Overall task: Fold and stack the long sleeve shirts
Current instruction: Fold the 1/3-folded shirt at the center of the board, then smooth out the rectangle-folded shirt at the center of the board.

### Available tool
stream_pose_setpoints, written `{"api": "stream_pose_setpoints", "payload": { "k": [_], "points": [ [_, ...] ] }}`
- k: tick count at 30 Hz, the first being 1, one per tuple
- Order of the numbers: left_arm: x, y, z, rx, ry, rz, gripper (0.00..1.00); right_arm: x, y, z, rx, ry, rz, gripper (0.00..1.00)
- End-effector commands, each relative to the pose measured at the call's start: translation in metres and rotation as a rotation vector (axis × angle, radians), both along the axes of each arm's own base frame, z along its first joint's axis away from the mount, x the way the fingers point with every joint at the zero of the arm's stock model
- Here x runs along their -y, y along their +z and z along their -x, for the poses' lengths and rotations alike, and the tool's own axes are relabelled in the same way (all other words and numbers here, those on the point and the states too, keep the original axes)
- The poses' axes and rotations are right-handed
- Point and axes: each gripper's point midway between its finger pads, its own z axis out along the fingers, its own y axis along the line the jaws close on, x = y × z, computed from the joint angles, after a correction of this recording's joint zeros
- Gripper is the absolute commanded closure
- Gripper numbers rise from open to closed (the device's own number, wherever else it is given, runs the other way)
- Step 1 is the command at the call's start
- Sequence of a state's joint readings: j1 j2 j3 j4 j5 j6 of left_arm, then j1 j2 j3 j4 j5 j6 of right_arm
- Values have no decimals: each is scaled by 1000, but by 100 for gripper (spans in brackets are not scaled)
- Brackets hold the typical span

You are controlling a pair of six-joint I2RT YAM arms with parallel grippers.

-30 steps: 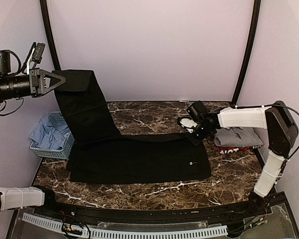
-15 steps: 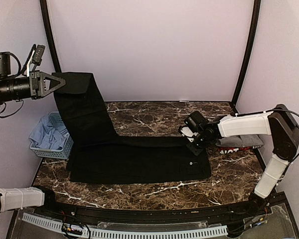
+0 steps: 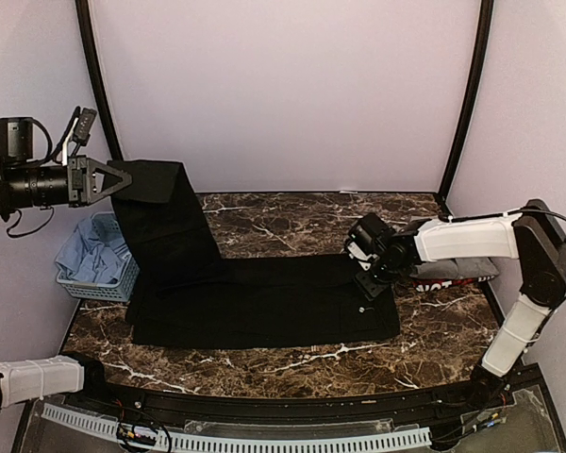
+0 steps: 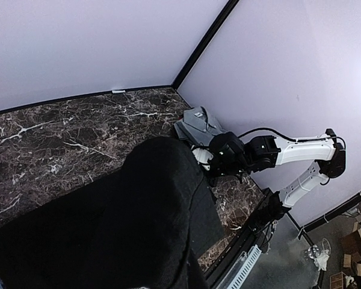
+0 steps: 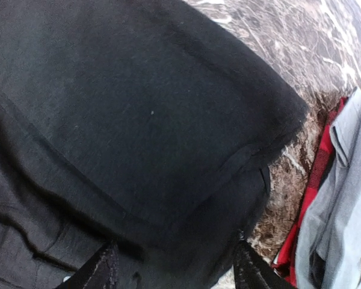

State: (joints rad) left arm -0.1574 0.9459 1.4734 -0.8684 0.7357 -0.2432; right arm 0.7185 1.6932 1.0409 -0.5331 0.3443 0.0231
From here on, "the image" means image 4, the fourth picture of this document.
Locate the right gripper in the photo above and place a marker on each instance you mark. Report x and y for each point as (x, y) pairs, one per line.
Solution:
(215, 172)

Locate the black long sleeve shirt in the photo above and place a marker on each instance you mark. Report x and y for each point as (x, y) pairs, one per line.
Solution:
(142, 227)

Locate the grey folded shirt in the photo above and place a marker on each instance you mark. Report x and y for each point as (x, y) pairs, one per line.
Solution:
(198, 127)

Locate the clear plastic bag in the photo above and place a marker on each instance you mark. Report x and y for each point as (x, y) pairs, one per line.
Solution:
(319, 253)

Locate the cardboard boxes on floor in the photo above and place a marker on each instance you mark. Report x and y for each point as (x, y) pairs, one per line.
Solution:
(350, 274)

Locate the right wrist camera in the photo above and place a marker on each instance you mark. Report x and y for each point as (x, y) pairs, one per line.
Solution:
(229, 149)

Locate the black front rail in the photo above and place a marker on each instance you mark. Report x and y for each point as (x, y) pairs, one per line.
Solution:
(262, 217)

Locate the white slotted cable duct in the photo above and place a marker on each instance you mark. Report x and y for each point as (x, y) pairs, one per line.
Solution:
(241, 269)

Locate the right black frame post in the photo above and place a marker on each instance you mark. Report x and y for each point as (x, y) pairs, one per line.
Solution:
(204, 42)

